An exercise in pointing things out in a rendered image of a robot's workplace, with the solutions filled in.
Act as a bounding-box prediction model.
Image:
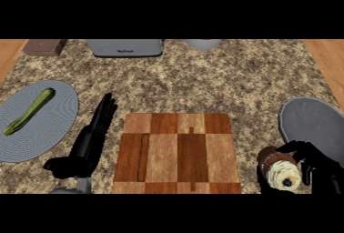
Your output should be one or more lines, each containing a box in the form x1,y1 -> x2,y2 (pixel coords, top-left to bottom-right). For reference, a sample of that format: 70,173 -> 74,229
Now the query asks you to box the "checkered wooden cutting board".
111,113 -> 244,195

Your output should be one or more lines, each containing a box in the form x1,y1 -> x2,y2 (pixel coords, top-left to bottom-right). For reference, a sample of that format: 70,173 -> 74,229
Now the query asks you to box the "grey round placemat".
0,79 -> 81,164

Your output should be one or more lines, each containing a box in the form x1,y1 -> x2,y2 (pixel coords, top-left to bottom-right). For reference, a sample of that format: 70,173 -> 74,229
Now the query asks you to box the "dark grey pan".
278,96 -> 344,169

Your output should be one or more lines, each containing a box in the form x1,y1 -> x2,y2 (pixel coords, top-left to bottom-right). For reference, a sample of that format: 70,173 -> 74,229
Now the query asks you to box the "green zucchini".
3,87 -> 56,137

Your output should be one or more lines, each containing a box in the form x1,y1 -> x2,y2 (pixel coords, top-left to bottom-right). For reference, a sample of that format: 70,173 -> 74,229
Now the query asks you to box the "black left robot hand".
43,92 -> 120,179

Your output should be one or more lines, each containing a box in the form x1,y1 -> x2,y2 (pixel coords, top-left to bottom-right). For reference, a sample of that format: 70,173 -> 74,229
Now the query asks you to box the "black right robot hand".
259,139 -> 344,195

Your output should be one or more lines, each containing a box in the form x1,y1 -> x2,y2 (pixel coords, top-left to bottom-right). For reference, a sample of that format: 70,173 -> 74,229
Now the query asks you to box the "grey flat appliance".
84,38 -> 166,58

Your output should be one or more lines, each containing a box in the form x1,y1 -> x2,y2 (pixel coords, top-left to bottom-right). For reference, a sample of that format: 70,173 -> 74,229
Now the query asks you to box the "brown wooden block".
22,38 -> 68,57

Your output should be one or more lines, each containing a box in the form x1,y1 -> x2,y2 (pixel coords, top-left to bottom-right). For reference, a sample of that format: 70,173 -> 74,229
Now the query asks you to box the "white frosted brown cupcake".
257,146 -> 303,193

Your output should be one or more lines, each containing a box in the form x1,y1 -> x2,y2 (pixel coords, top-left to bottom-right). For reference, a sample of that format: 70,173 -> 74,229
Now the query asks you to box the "pale grey cup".
185,38 -> 223,51

